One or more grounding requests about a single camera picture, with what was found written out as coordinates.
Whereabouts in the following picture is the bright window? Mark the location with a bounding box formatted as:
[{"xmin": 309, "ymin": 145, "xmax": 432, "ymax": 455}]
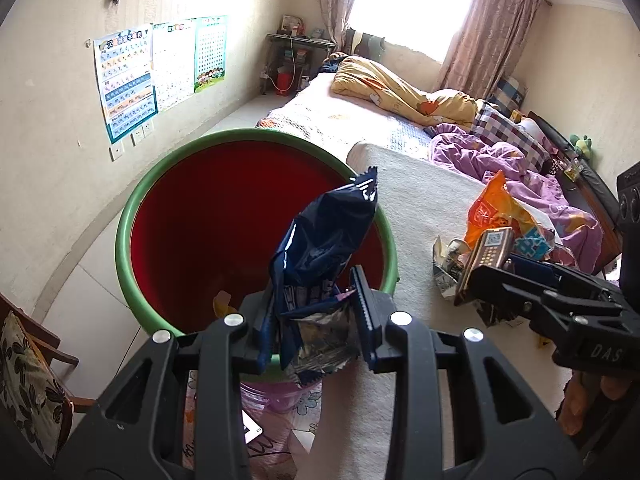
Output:
[{"xmin": 347, "ymin": 0, "xmax": 481, "ymax": 63}]

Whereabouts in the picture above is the brown carton box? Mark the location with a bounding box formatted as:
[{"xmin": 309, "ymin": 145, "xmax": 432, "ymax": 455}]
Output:
[{"xmin": 454, "ymin": 226, "xmax": 516, "ymax": 307}]

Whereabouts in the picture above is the green bordered wall poster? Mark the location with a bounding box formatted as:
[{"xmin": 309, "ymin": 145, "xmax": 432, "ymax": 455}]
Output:
[{"xmin": 193, "ymin": 15, "xmax": 228, "ymax": 93}]

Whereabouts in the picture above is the blue white snack packet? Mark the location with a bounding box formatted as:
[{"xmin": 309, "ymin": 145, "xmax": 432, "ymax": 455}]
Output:
[{"xmin": 512, "ymin": 225, "xmax": 557, "ymax": 262}]

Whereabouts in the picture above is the orange snack bag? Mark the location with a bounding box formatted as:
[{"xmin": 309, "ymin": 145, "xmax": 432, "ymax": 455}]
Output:
[{"xmin": 464, "ymin": 170, "xmax": 538, "ymax": 246}]

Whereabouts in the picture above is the bed with patterned sheet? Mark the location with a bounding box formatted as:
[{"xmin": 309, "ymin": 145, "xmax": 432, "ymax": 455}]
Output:
[{"xmin": 255, "ymin": 55, "xmax": 623, "ymax": 276}]

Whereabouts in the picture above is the wooden chair floral cushion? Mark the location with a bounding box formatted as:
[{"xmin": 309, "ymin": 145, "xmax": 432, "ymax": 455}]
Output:
[{"xmin": 0, "ymin": 292, "xmax": 96, "ymax": 466}]

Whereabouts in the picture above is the pink patterned curtain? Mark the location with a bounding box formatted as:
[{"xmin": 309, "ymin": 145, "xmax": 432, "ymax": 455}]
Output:
[
  {"xmin": 437, "ymin": 0, "xmax": 543, "ymax": 101},
  {"xmin": 317, "ymin": 0, "xmax": 371, "ymax": 56}
]

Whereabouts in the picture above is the small cluttered desk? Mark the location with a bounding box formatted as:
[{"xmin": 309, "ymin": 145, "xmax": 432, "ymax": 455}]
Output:
[{"xmin": 265, "ymin": 32, "xmax": 337, "ymax": 93}]

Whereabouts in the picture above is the dark blue snack bag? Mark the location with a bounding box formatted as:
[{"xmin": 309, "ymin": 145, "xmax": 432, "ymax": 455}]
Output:
[{"xmin": 270, "ymin": 166, "xmax": 379, "ymax": 390}]

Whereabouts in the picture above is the blue banded wall poster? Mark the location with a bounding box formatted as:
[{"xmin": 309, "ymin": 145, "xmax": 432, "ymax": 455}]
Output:
[{"xmin": 93, "ymin": 24, "xmax": 159, "ymax": 145}]

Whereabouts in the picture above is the plaid pillow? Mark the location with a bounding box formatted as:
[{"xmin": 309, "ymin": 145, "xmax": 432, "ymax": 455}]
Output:
[{"xmin": 470, "ymin": 105, "xmax": 551, "ymax": 171}]

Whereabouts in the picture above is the blue plaid cushion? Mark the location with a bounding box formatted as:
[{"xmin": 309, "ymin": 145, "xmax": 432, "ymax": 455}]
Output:
[{"xmin": 487, "ymin": 76, "xmax": 528, "ymax": 116}]

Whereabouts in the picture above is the silver foil wrapper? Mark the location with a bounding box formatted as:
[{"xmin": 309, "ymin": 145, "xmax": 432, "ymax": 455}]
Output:
[{"xmin": 432, "ymin": 236, "xmax": 473, "ymax": 301}]

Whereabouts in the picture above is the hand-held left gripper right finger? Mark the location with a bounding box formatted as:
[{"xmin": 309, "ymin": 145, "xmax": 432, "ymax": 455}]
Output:
[{"xmin": 350, "ymin": 264, "xmax": 586, "ymax": 480}]

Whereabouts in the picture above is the yellow wrapper scrap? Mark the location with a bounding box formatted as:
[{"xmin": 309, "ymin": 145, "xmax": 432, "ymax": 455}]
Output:
[{"xmin": 212, "ymin": 290, "xmax": 236, "ymax": 318}]

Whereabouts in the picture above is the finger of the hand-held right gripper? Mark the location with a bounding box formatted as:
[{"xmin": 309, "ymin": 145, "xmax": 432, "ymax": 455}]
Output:
[
  {"xmin": 502, "ymin": 254, "xmax": 623, "ymax": 306},
  {"xmin": 462, "ymin": 264, "xmax": 623, "ymax": 343}
]

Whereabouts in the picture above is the yellow quilt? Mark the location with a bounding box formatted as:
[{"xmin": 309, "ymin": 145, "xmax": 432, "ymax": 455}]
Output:
[{"xmin": 330, "ymin": 55, "xmax": 487, "ymax": 128}]

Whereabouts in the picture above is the white chart wall poster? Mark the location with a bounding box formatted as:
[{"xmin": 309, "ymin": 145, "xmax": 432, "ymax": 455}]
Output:
[{"xmin": 151, "ymin": 20, "xmax": 197, "ymax": 111}]

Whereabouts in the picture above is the dark bed headboard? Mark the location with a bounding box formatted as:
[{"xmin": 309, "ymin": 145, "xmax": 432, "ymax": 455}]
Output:
[{"xmin": 527, "ymin": 110, "xmax": 623, "ymax": 276}]

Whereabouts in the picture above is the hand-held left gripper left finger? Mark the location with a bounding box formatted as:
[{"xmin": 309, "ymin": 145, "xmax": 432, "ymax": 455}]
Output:
[{"xmin": 52, "ymin": 287, "xmax": 281, "ymax": 480}]

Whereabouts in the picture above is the green rimmed red bucket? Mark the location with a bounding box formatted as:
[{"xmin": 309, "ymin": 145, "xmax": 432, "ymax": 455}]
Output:
[{"xmin": 115, "ymin": 128, "xmax": 399, "ymax": 377}]

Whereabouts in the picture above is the pink plastic basin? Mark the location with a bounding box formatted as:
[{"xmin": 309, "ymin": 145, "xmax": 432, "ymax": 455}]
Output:
[{"xmin": 240, "ymin": 375, "xmax": 323, "ymax": 413}]

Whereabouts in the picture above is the green plush toy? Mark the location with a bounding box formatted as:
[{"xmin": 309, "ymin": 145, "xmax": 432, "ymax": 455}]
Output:
[{"xmin": 570, "ymin": 133, "xmax": 596, "ymax": 158}]

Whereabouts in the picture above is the purple quilt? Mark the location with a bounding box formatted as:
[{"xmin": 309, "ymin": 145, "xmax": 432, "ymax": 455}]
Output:
[{"xmin": 430, "ymin": 124, "xmax": 606, "ymax": 276}]

